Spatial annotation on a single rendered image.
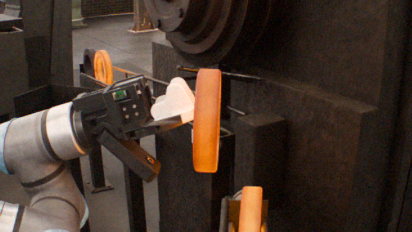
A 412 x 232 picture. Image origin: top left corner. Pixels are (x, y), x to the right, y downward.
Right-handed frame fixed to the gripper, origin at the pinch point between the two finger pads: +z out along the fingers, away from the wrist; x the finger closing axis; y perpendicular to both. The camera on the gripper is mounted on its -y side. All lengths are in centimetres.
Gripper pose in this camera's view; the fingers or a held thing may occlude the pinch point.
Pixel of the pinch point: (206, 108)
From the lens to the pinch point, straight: 65.9
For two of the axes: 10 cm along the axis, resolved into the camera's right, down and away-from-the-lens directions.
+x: 0.6, -3.2, 9.5
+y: -2.7, -9.2, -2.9
